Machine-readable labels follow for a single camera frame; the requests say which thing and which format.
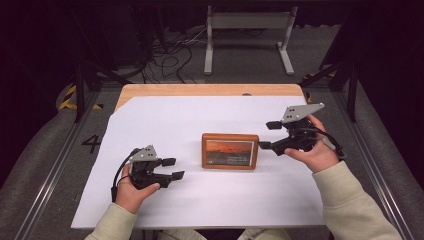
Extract yellow black floor tape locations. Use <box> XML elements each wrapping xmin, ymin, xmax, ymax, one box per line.
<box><xmin>58</xmin><ymin>84</ymin><xmax>104</xmax><ymax>111</ymax></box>

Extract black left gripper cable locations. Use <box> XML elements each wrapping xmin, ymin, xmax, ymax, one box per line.
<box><xmin>110</xmin><ymin>149</ymin><xmax>136</xmax><ymax>203</ymax></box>

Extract person's left leg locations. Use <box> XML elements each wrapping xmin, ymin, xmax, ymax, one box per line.
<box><xmin>156</xmin><ymin>228</ymin><xmax>208</xmax><ymax>240</ymax></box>

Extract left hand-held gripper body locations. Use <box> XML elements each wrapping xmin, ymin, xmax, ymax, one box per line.
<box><xmin>129</xmin><ymin>144</ymin><xmax>172</xmax><ymax>190</ymax></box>

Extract person's leg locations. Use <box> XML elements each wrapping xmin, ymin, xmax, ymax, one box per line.
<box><xmin>156</xmin><ymin>228</ymin><xmax>208</xmax><ymax>240</ymax></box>
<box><xmin>237</xmin><ymin>227</ymin><xmax>292</xmax><ymax>240</ymax></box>

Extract aluminium floor rail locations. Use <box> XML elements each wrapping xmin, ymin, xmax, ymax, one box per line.
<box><xmin>333</xmin><ymin>89</ymin><xmax>416</xmax><ymax>240</ymax></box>
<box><xmin>14</xmin><ymin>89</ymin><xmax>101</xmax><ymax>240</ymax></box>

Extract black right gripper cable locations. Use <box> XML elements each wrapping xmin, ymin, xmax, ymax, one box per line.
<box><xmin>293</xmin><ymin>127</ymin><xmax>347</xmax><ymax>160</ymax></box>

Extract white metal stand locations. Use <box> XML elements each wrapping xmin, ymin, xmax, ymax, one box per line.
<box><xmin>203</xmin><ymin>4</ymin><xmax>299</xmax><ymax>76</ymax></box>

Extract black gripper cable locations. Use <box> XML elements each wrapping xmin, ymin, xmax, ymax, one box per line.
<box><xmin>110</xmin><ymin>149</ymin><xmax>136</xmax><ymax>203</ymax></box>
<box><xmin>293</xmin><ymin>127</ymin><xmax>347</xmax><ymax>160</ymax></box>

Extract person's right leg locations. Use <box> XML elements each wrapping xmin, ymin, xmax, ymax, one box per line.
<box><xmin>237</xmin><ymin>227</ymin><xmax>292</xmax><ymax>240</ymax></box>

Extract black floor cables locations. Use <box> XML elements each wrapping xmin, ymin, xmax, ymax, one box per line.
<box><xmin>143</xmin><ymin>28</ymin><xmax>208</xmax><ymax>84</ymax></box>

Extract person's left hand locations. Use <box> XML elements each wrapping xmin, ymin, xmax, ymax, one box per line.
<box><xmin>114</xmin><ymin>164</ymin><xmax>161</xmax><ymax>214</ymax></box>

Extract white paper sheet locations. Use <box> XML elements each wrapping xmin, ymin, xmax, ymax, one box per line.
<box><xmin>70</xmin><ymin>95</ymin><xmax>326</xmax><ymax>230</ymax></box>

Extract black metal stand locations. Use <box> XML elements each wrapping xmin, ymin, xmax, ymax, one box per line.
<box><xmin>71</xmin><ymin>56</ymin><xmax>134</xmax><ymax>123</ymax></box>
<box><xmin>299</xmin><ymin>59</ymin><xmax>359</xmax><ymax>123</ymax></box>

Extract person's right hand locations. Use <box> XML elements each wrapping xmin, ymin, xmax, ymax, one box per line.
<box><xmin>284</xmin><ymin>114</ymin><xmax>340</xmax><ymax>174</ymax></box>

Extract wooden photo frame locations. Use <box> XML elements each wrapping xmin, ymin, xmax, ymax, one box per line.
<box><xmin>201</xmin><ymin>132</ymin><xmax>260</xmax><ymax>171</ymax></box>

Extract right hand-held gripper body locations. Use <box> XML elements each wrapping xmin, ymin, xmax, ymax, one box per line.
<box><xmin>271</xmin><ymin>102</ymin><xmax>325</xmax><ymax>157</ymax></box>

